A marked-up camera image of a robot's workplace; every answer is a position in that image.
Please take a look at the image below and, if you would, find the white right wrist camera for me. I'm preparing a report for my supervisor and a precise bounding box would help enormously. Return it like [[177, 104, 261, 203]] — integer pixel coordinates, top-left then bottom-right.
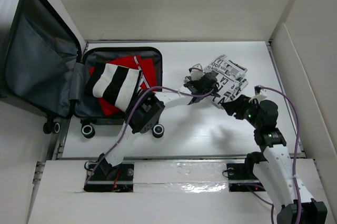
[[249, 85, 267, 104]]

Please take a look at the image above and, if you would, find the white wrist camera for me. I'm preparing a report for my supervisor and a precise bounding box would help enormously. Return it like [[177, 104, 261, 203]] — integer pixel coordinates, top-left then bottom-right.
[[189, 63, 204, 81], [249, 85, 267, 104]]

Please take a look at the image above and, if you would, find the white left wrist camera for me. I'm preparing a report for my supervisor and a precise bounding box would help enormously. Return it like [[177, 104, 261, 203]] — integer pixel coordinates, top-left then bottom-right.
[[189, 63, 204, 81]]

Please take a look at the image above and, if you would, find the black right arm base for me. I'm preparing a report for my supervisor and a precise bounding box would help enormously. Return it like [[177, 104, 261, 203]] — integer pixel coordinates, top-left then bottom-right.
[[222, 163, 265, 192]]

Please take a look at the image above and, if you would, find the black white space suitcase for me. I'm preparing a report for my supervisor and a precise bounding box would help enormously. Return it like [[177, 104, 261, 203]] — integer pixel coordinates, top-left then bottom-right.
[[1, 0, 163, 139]]

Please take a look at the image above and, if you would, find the black white striped garment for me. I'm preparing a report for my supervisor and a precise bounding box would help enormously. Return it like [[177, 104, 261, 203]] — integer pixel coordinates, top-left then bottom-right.
[[85, 63, 142, 112]]

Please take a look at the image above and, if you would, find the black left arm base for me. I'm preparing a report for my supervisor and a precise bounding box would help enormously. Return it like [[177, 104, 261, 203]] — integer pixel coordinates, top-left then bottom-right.
[[84, 163, 134, 193]]

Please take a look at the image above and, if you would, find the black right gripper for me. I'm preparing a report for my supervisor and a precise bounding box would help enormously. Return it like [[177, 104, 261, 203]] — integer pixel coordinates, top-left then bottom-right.
[[221, 94, 262, 129]]

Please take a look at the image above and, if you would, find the aluminium mounting rail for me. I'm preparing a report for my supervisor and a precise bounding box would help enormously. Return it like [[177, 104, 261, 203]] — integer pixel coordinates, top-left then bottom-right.
[[84, 178, 264, 186]]

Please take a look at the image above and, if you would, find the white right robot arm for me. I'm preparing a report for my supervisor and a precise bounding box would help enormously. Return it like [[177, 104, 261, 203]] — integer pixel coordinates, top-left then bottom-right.
[[222, 95, 328, 223]]

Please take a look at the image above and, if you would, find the newspaper print garment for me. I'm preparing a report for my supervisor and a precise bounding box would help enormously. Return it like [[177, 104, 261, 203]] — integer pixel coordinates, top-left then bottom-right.
[[184, 54, 248, 109]]

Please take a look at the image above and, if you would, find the red striped-trim garment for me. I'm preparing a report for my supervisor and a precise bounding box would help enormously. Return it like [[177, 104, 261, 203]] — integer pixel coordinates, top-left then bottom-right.
[[90, 55, 158, 116]]

